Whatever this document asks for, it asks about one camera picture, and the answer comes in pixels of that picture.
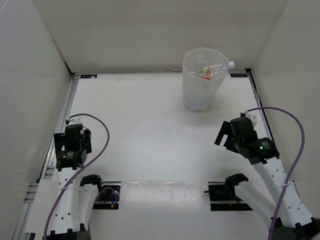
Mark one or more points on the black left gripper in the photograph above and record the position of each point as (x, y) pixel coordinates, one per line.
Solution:
(60, 138)

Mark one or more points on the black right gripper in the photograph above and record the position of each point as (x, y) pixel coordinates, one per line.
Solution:
(226, 129)

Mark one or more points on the clear ribbed plastic bottle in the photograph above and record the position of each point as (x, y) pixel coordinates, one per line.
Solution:
(216, 70)

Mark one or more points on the clear bottle yellow label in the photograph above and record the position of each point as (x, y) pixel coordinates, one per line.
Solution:
(203, 67)

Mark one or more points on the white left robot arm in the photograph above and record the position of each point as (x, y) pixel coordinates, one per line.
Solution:
(69, 217)

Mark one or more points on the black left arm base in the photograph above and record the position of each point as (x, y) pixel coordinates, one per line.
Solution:
(108, 196)

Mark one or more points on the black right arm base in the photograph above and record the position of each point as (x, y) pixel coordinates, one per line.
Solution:
(222, 195)

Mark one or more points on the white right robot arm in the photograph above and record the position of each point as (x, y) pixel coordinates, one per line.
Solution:
(285, 216)

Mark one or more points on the white polygonal plastic bin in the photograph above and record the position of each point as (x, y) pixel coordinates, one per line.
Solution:
(198, 93)

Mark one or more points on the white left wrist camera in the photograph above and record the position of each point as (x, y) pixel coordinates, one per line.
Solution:
(73, 121)

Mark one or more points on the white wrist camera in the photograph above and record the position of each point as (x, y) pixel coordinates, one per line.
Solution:
(73, 121)
(250, 116)

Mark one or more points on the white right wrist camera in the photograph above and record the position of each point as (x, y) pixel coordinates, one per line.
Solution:
(250, 116)

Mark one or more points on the aluminium left frame rail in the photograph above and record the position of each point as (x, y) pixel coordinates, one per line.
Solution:
(49, 114)

